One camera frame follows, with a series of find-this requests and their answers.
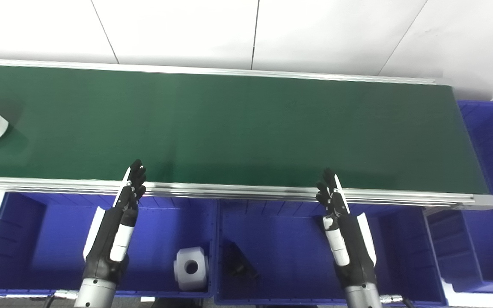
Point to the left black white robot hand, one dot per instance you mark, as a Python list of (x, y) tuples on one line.
[(109, 231)]

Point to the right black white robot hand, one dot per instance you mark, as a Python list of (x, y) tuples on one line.
[(351, 244)]

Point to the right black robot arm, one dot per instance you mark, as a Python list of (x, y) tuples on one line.
[(362, 297)]

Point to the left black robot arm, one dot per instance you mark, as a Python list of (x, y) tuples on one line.
[(94, 295)]

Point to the blue plastic bin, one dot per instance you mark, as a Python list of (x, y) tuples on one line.
[(492, 179), (49, 244), (289, 252)]

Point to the white cube part with hole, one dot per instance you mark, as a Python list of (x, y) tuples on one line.
[(191, 268)]

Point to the black part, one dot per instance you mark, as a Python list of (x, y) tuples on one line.
[(238, 263)]

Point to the green conveyor belt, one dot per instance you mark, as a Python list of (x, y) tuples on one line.
[(238, 128), (238, 191)]

